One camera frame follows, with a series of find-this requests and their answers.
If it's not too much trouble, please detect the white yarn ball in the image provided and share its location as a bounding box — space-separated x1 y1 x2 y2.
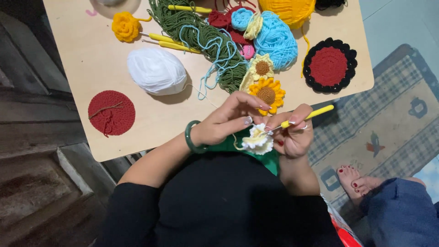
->
126 47 188 96

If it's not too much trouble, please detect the yellow yarn ball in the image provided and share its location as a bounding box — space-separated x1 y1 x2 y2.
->
257 0 317 79

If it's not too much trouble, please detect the light blue crochet rose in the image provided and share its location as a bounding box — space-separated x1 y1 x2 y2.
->
230 8 255 32

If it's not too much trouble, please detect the pale yellow crochet piece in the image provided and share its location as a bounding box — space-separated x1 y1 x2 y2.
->
243 13 264 40

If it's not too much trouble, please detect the white crochet flower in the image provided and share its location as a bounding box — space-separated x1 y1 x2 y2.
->
241 123 274 156

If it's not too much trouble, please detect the loose light blue yarn strand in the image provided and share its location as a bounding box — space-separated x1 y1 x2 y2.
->
179 25 248 101

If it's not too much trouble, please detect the red plastic bag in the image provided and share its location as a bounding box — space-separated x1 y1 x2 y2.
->
320 193 364 247

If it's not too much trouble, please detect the yellow crochet rose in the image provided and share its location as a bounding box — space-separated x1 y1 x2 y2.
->
111 11 153 43

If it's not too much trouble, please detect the green fabric piece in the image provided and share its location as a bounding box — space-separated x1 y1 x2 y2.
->
205 127 282 176

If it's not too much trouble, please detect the pale yellow crochet daisy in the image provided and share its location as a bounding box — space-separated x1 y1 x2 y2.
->
239 53 275 93

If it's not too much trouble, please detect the dark red yarn bundle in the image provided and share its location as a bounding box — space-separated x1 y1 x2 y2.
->
214 0 257 45

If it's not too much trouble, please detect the dark green yarn skein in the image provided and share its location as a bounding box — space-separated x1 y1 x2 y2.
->
147 0 248 94

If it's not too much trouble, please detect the person's black garment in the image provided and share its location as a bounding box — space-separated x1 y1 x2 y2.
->
94 151 345 247

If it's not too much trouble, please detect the person's right hand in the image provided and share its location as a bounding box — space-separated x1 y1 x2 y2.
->
264 104 315 158

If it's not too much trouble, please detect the black yarn ball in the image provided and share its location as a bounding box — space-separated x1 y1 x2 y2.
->
314 0 348 11

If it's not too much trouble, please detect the light blue yarn ball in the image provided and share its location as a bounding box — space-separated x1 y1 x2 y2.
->
253 11 299 71

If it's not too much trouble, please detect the pink round tape measure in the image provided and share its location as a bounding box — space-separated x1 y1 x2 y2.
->
239 43 256 60

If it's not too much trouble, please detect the red coaster with black edge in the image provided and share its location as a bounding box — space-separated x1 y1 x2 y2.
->
302 37 359 94

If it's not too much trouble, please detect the plain red crochet coaster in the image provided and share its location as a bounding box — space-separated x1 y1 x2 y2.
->
87 90 136 138

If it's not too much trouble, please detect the light blue printed cloth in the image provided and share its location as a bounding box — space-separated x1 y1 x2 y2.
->
421 154 439 204

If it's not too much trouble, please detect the person's left hand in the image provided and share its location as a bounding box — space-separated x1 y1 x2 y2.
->
192 91 272 147

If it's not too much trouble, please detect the dark green bangle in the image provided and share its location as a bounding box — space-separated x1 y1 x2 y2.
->
185 120 210 154

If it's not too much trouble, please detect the yellow handled crochet hook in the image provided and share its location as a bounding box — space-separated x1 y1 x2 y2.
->
139 32 186 45
260 105 335 136
167 4 228 14
141 39 202 55

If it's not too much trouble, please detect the red crochet rose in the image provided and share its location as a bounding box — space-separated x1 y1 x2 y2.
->
208 10 232 29

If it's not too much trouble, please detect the orange crochet sunflower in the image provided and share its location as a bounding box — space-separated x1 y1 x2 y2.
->
247 77 286 117

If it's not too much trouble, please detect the checked patterned rug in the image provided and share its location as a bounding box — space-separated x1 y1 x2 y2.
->
306 43 439 214

